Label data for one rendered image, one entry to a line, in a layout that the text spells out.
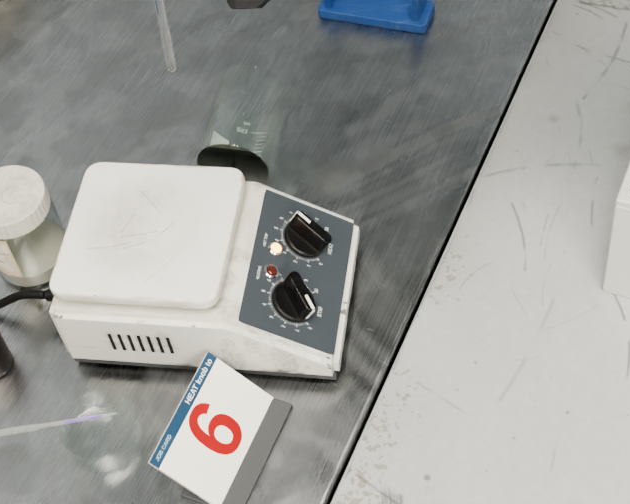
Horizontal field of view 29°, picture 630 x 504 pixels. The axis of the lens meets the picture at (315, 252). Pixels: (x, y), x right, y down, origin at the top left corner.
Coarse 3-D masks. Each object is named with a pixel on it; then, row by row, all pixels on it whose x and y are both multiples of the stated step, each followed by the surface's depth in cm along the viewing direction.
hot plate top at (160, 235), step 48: (96, 192) 89; (144, 192) 88; (192, 192) 88; (240, 192) 87; (96, 240) 86; (144, 240) 86; (192, 240) 85; (96, 288) 83; (144, 288) 83; (192, 288) 83
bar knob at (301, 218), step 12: (300, 216) 88; (288, 228) 89; (300, 228) 88; (312, 228) 88; (288, 240) 88; (300, 240) 89; (312, 240) 88; (324, 240) 88; (300, 252) 88; (312, 252) 89
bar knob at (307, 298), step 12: (288, 276) 85; (300, 276) 85; (276, 288) 86; (288, 288) 85; (300, 288) 85; (276, 300) 85; (288, 300) 86; (300, 300) 84; (312, 300) 85; (288, 312) 85; (300, 312) 85; (312, 312) 84
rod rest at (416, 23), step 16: (336, 0) 110; (352, 0) 110; (368, 0) 110; (384, 0) 109; (400, 0) 109; (416, 0) 105; (320, 16) 110; (336, 16) 109; (352, 16) 109; (368, 16) 108; (384, 16) 108; (400, 16) 108; (416, 16) 107; (416, 32) 108
